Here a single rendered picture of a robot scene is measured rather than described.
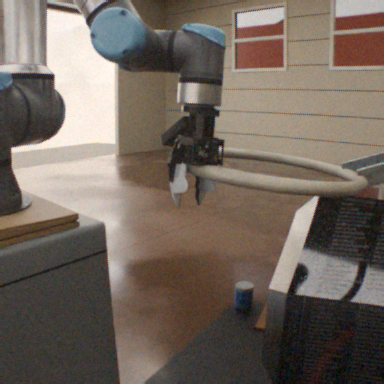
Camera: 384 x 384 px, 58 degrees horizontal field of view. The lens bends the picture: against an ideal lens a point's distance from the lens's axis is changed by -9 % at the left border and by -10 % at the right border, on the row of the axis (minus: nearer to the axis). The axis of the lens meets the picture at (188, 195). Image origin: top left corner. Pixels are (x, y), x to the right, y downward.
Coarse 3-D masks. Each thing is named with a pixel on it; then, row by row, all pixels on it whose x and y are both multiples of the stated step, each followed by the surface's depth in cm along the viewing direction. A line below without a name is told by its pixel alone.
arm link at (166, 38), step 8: (160, 32) 72; (168, 32) 72; (160, 40) 70; (168, 40) 71; (160, 48) 70; (168, 48) 71; (160, 56) 72; (168, 56) 72; (120, 64) 75; (152, 64) 72; (160, 64) 73; (168, 64) 73; (168, 72) 76
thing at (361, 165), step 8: (352, 160) 97; (360, 160) 96; (368, 160) 96; (376, 160) 96; (344, 168) 97; (352, 168) 97; (360, 168) 87; (368, 168) 86; (376, 168) 86; (368, 176) 86; (376, 176) 86; (368, 184) 87; (376, 184) 87
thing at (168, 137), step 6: (180, 120) 79; (186, 120) 78; (174, 126) 81; (180, 126) 79; (186, 126) 78; (168, 132) 83; (174, 132) 81; (180, 132) 80; (162, 138) 86; (168, 138) 84; (174, 138) 83; (162, 144) 86; (168, 144) 86; (174, 144) 86
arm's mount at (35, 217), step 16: (16, 208) 70; (32, 208) 72; (48, 208) 73; (64, 208) 74; (0, 224) 61; (16, 224) 62; (32, 224) 64; (48, 224) 67; (64, 224) 70; (0, 240) 60; (16, 240) 62
